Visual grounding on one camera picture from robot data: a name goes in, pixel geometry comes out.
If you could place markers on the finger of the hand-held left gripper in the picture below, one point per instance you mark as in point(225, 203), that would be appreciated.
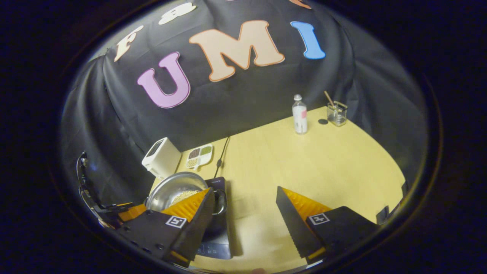
point(133, 212)

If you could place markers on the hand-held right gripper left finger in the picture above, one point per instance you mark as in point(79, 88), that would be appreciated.
point(190, 228)

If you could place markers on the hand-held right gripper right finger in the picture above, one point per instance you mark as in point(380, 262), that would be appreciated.
point(295, 224)

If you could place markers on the black induction cooktop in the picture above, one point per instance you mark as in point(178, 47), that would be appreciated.
point(217, 236)

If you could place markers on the white toaster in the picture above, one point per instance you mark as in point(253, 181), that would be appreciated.
point(161, 158)

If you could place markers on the white divided dish of beans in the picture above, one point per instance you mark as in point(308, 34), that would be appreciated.
point(199, 156)

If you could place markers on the clear bottle with pink label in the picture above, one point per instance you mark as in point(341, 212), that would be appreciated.
point(299, 116)

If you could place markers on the clear glass holder cup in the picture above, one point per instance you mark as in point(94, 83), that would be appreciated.
point(337, 116)

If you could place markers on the wooden stick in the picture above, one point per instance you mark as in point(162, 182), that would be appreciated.
point(328, 98)

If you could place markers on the black backdrop cloth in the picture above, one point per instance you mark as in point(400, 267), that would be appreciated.
point(247, 87)

